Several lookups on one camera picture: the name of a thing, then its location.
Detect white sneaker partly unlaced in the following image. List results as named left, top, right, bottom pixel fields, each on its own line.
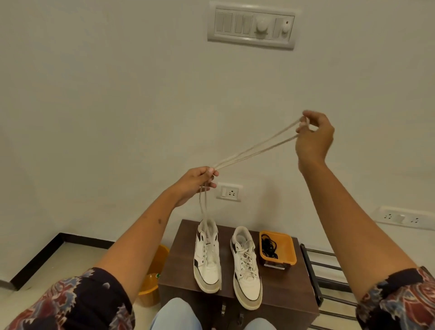
left=193, top=218, right=222, bottom=294

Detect black metal rack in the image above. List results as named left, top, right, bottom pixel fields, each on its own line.
left=299, top=243, right=361, bottom=330

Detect white wall switch panel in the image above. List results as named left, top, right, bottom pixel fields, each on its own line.
left=207, top=1, right=296, bottom=51

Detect person's left hand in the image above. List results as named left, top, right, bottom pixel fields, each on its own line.
left=172, top=166, right=220, bottom=208

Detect white shoelace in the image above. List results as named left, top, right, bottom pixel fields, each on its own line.
left=198, top=116, right=310, bottom=226

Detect wide white wall socket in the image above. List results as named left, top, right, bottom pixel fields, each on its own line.
left=373, top=205, right=435, bottom=232

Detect black shoelaces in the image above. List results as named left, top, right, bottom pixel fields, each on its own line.
left=261, top=234, right=279, bottom=261

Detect brown wooden cabinet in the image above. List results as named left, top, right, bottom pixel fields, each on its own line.
left=158, top=219, right=320, bottom=330

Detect yellow plastic bucket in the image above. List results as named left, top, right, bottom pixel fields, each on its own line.
left=137, top=244, right=170, bottom=308

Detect orange plastic container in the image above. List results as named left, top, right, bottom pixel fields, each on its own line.
left=259, top=231, right=297, bottom=270

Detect person's right forearm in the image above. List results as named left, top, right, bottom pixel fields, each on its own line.
left=298, top=161, right=418, bottom=301

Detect white sneaker fully laced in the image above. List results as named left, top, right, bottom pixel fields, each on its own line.
left=230, top=226, right=263, bottom=311

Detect person's right hand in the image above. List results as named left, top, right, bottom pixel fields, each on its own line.
left=295, top=110, right=336, bottom=174

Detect person's left forearm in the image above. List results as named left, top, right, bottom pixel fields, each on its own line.
left=92, top=184, right=181, bottom=296

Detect light blue trousers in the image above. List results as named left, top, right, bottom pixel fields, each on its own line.
left=149, top=297, right=273, bottom=330

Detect dark floral patterned shirt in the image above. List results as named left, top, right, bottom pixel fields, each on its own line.
left=0, top=266, right=435, bottom=330

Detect small white wall socket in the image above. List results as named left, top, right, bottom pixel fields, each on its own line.
left=216, top=182, right=244, bottom=203

